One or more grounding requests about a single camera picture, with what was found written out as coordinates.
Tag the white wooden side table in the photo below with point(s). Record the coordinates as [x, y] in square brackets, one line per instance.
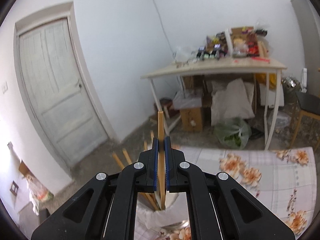
[227, 69]

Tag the wooden chair black seat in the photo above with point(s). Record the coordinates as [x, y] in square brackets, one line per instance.
[308, 106]

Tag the clear utensil holder cup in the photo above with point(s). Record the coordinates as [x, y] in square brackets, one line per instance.
[176, 211]

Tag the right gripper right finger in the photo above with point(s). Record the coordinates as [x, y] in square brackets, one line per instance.
[218, 206]

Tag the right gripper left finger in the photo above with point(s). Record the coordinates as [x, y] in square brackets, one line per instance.
[92, 213]

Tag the green plastic bag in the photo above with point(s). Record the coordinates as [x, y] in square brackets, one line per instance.
[233, 133]

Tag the clutter box on table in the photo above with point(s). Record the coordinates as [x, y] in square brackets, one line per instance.
[246, 42]

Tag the cardboard box under table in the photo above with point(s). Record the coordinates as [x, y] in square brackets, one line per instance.
[192, 119]

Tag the grey refrigerator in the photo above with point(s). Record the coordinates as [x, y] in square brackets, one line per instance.
[310, 37]

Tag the floral tablecloth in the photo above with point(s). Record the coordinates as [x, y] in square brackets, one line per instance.
[283, 180]

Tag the white panel door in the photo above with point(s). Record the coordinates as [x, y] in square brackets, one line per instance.
[56, 86]

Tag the white sack under table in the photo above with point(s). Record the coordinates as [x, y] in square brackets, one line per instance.
[231, 100]

